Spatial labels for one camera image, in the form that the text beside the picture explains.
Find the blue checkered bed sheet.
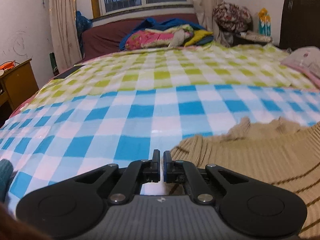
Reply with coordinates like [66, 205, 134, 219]
[1, 85, 319, 211]

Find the dark wooden headboard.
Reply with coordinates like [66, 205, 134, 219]
[279, 0, 320, 50]

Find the wooden bedside cabinet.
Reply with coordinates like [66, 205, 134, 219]
[1, 59, 39, 122]

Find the colourful pile of bedding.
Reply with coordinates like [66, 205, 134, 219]
[119, 17, 214, 50]

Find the teal folded garment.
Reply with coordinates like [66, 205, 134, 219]
[0, 159, 14, 202]

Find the beige curtain left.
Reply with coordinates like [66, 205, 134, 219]
[49, 0, 82, 73]

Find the pink pillow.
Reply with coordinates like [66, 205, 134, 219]
[287, 64, 320, 89]

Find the maroon sofa bed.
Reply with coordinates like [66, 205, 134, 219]
[81, 13, 200, 62]

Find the green checkered bed sheet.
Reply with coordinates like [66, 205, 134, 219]
[21, 42, 318, 111]

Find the tan striped knit sweater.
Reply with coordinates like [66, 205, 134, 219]
[170, 117, 319, 239]

